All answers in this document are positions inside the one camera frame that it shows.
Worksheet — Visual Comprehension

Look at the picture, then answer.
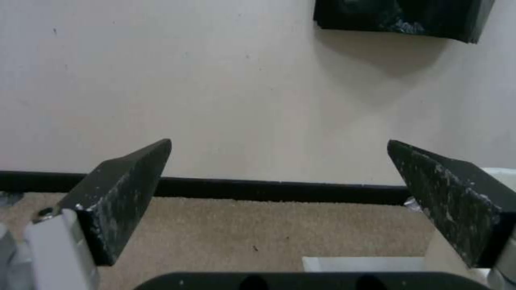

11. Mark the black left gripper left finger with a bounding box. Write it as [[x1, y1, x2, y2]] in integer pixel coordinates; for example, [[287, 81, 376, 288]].
[[0, 138, 173, 290]]

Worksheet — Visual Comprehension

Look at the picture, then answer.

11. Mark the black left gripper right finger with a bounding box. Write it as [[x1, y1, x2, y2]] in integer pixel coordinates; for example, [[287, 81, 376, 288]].
[[386, 139, 516, 269]]

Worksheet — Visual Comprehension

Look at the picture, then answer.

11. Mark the black trash bin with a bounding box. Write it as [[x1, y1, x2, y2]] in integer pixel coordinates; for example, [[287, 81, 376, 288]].
[[313, 0, 497, 45]]

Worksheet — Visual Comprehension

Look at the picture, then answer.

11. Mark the black plastic trash bag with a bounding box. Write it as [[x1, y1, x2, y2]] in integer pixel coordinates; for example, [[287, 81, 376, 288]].
[[318, 0, 427, 33]]

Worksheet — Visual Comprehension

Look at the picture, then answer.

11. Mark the white flat panel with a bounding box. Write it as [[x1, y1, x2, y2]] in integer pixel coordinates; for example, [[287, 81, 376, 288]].
[[302, 256, 429, 273]]

